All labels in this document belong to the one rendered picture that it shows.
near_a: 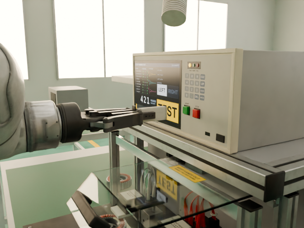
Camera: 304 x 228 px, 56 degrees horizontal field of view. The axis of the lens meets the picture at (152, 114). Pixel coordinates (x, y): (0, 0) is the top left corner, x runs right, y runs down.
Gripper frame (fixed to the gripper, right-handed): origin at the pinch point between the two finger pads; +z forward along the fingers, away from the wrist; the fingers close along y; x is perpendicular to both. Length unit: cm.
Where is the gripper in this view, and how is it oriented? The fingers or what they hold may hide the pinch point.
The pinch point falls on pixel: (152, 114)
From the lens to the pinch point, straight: 63.1
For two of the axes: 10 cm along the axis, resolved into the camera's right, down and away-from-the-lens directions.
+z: 8.7, -0.9, 4.9
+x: 0.0, -9.8, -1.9
